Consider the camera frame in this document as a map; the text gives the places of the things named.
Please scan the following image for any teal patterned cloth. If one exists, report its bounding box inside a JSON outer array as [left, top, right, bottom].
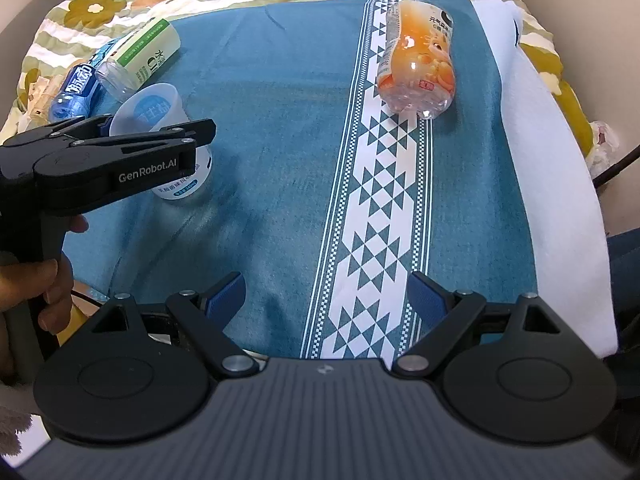
[[65, 0, 617, 361]]

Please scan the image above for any green label clear cup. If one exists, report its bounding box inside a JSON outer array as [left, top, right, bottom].
[[96, 18, 181, 103]]

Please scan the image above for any orange label plastic cup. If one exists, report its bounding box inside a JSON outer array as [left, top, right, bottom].
[[376, 0, 457, 119]]

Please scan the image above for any black cable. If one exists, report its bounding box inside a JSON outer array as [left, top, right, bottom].
[[591, 144, 640, 191]]

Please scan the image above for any person's left hand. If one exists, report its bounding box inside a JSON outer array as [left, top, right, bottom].
[[0, 212, 90, 336]]

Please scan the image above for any white blue-label cup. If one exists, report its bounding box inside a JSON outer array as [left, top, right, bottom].
[[108, 81, 215, 202]]

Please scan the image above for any blue plastic cup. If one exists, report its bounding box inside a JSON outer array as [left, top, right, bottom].
[[49, 63, 101, 122]]

